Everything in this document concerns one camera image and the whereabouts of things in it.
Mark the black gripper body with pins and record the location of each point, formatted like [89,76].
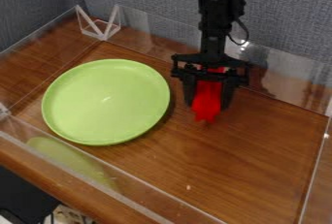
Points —
[200,67]

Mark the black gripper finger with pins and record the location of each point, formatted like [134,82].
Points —
[189,88]
[228,90]

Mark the red ridged carrot block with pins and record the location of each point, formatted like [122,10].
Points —
[207,103]

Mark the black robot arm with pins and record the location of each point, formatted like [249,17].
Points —
[219,14]

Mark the green round plate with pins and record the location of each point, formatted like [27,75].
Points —
[105,102]

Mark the clear acrylic corner bracket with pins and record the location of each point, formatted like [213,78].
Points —
[97,28]

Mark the clear acrylic enclosure wall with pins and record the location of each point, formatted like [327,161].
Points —
[255,168]

